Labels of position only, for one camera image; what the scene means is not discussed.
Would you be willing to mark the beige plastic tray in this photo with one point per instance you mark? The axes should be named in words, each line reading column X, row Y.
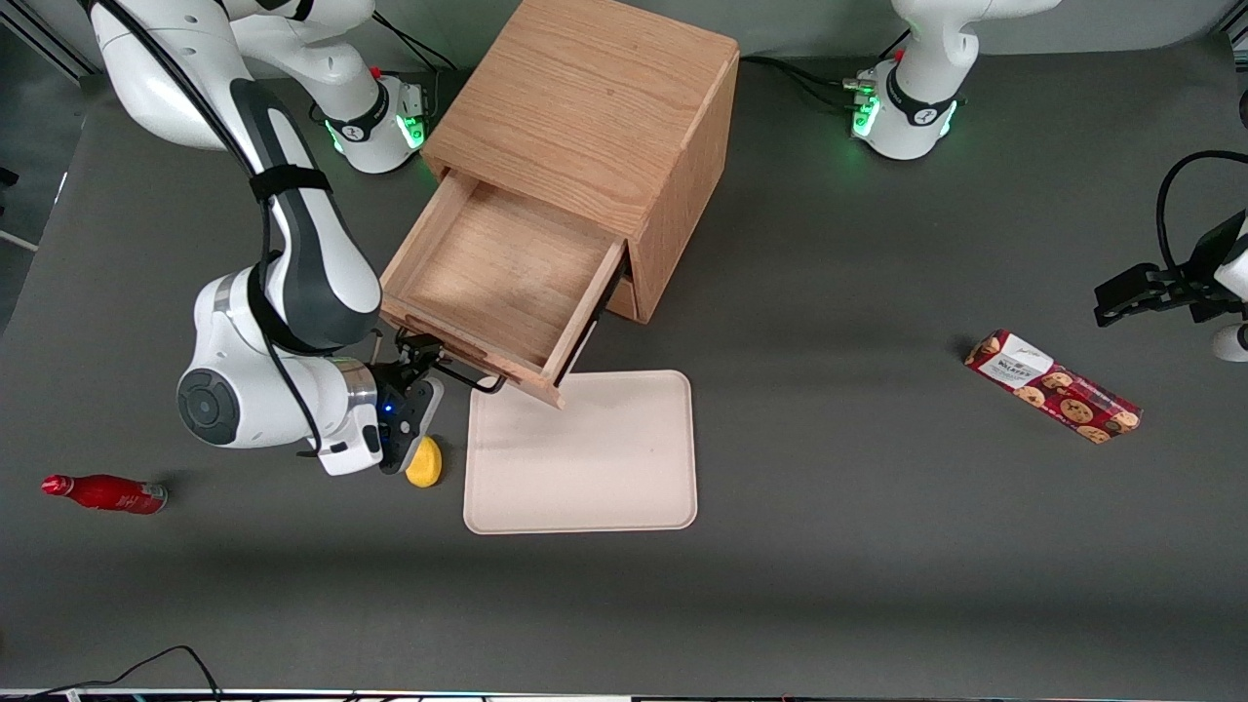
column 585, row 458

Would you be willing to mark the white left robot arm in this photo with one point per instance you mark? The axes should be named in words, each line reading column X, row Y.
column 921, row 107

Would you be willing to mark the red cookie box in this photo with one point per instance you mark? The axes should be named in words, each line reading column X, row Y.
column 1053, row 388

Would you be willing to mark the aluminium frame profile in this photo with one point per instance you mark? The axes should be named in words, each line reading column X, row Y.
column 54, row 54
column 1236, row 37

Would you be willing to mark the oak wooden drawer cabinet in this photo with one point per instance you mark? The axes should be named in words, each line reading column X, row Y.
column 585, row 107

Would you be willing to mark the red soda bottle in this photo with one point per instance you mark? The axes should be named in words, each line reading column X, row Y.
column 107, row 493

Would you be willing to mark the yellow lemon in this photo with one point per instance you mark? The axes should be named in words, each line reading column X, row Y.
column 427, row 472

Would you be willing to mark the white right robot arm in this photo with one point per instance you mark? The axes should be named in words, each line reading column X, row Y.
column 244, row 390

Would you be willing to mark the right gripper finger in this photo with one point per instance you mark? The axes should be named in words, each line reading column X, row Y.
column 427, row 375
column 419, row 349

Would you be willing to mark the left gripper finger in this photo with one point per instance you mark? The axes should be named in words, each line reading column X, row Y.
column 1116, row 300
column 1149, row 275

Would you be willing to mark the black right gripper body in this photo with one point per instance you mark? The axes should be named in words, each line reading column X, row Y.
column 391, row 374

